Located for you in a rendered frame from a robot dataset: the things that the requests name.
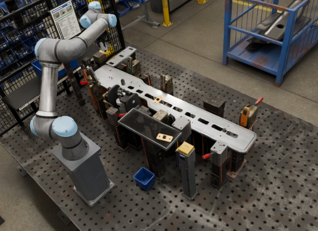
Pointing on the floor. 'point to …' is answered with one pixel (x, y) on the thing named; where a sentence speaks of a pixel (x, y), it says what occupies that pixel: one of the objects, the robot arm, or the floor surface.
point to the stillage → (271, 35)
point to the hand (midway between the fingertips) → (104, 49)
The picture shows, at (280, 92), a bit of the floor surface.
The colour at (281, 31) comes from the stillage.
